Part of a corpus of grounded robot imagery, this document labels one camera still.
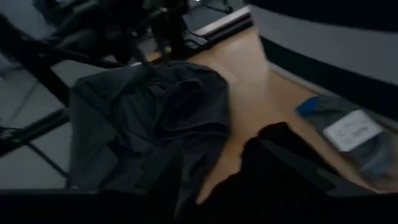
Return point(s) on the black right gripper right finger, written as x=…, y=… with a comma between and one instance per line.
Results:
x=289, y=174

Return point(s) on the black garment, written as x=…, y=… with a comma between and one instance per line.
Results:
x=270, y=132

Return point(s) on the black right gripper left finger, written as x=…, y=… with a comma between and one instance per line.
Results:
x=183, y=177

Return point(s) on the grey sock with blue toe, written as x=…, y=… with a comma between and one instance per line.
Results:
x=351, y=130

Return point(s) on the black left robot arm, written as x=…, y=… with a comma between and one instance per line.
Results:
x=118, y=34

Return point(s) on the dark grey garment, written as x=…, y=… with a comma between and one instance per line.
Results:
x=149, y=118

